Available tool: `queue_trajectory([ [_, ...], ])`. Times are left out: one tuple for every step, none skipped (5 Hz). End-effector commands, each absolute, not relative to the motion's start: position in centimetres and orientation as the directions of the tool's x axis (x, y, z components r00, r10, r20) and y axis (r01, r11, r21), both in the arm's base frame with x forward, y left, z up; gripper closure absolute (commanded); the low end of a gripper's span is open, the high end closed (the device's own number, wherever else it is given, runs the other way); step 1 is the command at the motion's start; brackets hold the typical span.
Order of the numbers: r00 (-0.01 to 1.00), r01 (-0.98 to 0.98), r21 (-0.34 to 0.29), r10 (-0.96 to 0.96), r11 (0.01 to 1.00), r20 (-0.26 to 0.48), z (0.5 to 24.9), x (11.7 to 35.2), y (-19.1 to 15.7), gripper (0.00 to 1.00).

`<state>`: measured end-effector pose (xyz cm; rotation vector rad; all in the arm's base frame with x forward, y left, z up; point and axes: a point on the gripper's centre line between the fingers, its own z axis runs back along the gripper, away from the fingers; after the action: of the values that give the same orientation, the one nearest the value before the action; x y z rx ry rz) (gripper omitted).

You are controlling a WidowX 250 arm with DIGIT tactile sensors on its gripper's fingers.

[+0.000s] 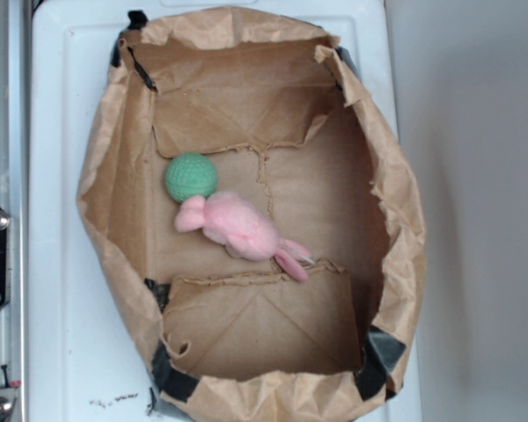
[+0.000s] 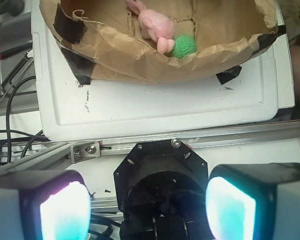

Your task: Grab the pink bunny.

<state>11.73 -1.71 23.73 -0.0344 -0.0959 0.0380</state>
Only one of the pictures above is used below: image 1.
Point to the green textured ball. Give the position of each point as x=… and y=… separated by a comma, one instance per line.
x=190, y=174

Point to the brown paper-lined box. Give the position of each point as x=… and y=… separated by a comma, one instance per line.
x=274, y=104

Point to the pink plush bunny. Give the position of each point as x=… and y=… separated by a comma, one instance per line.
x=245, y=232

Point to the aluminium frame rail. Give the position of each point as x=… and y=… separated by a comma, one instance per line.
x=15, y=51

